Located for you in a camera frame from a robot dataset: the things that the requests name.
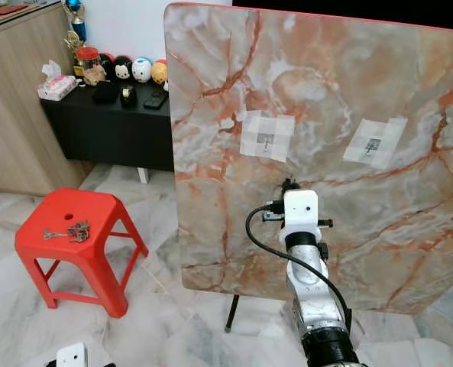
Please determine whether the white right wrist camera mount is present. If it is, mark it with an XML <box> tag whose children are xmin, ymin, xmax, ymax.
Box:
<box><xmin>280</xmin><ymin>190</ymin><xmax>322</xmax><ymax>244</ymax></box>

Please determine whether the red plastic stool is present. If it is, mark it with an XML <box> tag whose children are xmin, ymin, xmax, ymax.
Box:
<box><xmin>15</xmin><ymin>188</ymin><xmax>149</xmax><ymax>319</ymax></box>

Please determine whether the black phone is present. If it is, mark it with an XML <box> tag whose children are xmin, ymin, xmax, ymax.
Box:
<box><xmin>144</xmin><ymin>90</ymin><xmax>169</xmax><ymax>109</ymax></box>

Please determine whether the flat red book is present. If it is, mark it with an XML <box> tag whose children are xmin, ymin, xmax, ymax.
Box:
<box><xmin>0</xmin><ymin>4</ymin><xmax>32</xmax><ymax>15</ymax></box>

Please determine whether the white tape patch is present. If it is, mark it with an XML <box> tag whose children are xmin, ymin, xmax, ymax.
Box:
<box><xmin>238</xmin><ymin>110</ymin><xmax>296</xmax><ymax>161</ymax></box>
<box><xmin>342</xmin><ymin>117</ymin><xmax>408</xmax><ymax>167</ymax></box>

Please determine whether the metal key bunch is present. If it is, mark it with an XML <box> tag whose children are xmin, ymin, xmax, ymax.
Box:
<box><xmin>43</xmin><ymin>220</ymin><xmax>91</xmax><ymax>244</ymax></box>

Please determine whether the marble pattern table top board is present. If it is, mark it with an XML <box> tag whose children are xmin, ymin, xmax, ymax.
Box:
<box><xmin>163</xmin><ymin>2</ymin><xmax>453</xmax><ymax>316</ymax></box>

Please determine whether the white round plush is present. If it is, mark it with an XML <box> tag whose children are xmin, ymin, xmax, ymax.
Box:
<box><xmin>131</xmin><ymin>57</ymin><xmax>153</xmax><ymax>83</ymax></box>

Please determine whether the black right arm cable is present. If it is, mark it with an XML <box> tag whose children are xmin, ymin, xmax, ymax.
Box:
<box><xmin>245</xmin><ymin>205</ymin><xmax>353</xmax><ymax>326</ymax></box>

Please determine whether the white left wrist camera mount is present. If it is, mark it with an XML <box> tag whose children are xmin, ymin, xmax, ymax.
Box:
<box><xmin>57</xmin><ymin>343</ymin><xmax>88</xmax><ymax>367</ymax></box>

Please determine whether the orange round plush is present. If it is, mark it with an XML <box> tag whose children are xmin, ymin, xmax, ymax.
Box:
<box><xmin>150</xmin><ymin>60</ymin><xmax>169</xmax><ymax>85</ymax></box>

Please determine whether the pink tissue box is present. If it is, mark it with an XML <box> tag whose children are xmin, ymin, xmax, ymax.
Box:
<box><xmin>37</xmin><ymin>60</ymin><xmax>78</xmax><ymax>102</ymax></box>

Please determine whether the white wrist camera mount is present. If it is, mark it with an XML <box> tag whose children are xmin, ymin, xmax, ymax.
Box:
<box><xmin>280</xmin><ymin>190</ymin><xmax>322</xmax><ymax>244</ymax></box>
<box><xmin>57</xmin><ymin>343</ymin><xmax>88</xmax><ymax>367</ymax></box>

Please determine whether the small metal hook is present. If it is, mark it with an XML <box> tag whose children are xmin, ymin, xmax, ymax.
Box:
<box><xmin>259</xmin><ymin>132</ymin><xmax>276</xmax><ymax>152</ymax></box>
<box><xmin>365</xmin><ymin>138</ymin><xmax>383</xmax><ymax>157</ymax></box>

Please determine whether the clear jar red lid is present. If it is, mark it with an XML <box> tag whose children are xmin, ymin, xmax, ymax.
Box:
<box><xmin>76</xmin><ymin>47</ymin><xmax>101</xmax><ymax>81</ymax></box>

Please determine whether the small brown plush toy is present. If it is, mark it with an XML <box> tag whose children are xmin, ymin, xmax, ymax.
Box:
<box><xmin>83</xmin><ymin>65</ymin><xmax>107</xmax><ymax>85</ymax></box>

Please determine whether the red black round plush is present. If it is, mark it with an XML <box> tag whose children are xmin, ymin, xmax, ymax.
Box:
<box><xmin>99</xmin><ymin>52</ymin><xmax>114</xmax><ymax>77</ymax></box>

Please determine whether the black wallet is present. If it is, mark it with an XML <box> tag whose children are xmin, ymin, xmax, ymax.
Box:
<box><xmin>92</xmin><ymin>81</ymin><xmax>120</xmax><ymax>104</ymax></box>

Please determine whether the blue gold trophy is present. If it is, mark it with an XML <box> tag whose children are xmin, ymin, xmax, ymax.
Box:
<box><xmin>64</xmin><ymin>0</ymin><xmax>86</xmax><ymax>54</ymax></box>

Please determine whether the light wooden cabinet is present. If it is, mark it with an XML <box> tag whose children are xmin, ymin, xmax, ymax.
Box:
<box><xmin>0</xmin><ymin>4</ymin><xmax>93</xmax><ymax>196</ymax></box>

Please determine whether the black sideboard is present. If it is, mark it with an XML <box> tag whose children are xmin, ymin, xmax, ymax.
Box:
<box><xmin>40</xmin><ymin>83</ymin><xmax>175</xmax><ymax>184</ymax></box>

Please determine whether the black round plush pale face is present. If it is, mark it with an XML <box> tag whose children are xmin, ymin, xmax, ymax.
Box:
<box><xmin>112</xmin><ymin>55</ymin><xmax>134</xmax><ymax>81</ymax></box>

